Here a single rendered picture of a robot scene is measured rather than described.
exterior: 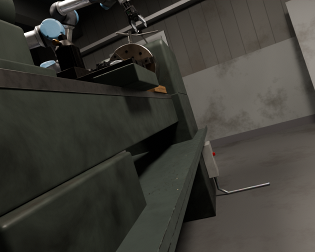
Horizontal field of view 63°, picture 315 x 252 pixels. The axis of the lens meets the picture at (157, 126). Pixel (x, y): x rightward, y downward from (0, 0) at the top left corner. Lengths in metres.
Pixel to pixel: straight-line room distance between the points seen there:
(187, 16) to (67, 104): 4.26
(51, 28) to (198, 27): 3.33
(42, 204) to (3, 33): 0.38
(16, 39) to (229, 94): 3.97
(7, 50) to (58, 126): 0.21
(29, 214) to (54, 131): 0.17
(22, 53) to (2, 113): 0.27
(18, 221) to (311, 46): 4.01
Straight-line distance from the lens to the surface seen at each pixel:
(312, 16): 4.27
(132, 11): 1.85
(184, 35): 4.63
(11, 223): 0.32
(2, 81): 0.41
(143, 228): 0.54
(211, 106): 4.44
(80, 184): 0.42
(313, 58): 4.08
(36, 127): 0.43
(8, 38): 0.63
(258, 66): 4.40
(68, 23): 2.18
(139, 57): 1.64
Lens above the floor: 0.73
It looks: 1 degrees down
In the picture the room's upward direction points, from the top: 17 degrees counter-clockwise
